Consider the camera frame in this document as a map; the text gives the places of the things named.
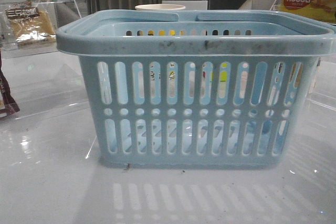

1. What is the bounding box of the brown snack packet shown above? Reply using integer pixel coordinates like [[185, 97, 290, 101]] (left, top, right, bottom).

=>
[[1, 59, 20, 119]]

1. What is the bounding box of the light blue plastic basket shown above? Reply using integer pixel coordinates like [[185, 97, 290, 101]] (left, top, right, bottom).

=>
[[56, 9, 335, 167]]

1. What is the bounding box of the bread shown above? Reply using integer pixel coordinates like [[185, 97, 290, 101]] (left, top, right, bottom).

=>
[[5, 2, 56, 48]]

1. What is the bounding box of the clear acrylic display shelf left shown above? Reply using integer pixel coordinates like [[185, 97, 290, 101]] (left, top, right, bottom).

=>
[[1, 0, 88, 122]]

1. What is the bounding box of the orange snack box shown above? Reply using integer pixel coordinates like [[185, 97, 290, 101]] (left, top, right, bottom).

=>
[[275, 62, 322, 96]]

